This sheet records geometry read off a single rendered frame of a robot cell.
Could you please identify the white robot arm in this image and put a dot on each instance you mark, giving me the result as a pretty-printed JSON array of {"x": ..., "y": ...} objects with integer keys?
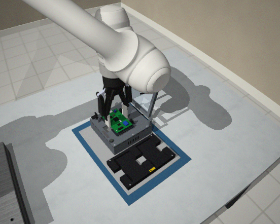
[{"x": 122, "y": 53}]

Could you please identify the green circuit board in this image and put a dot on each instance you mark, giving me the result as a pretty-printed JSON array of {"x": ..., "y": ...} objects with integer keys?
[{"x": 118, "y": 121}]

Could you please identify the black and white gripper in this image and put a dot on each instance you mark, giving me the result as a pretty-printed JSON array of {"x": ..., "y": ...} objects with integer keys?
[{"x": 113, "y": 87}]

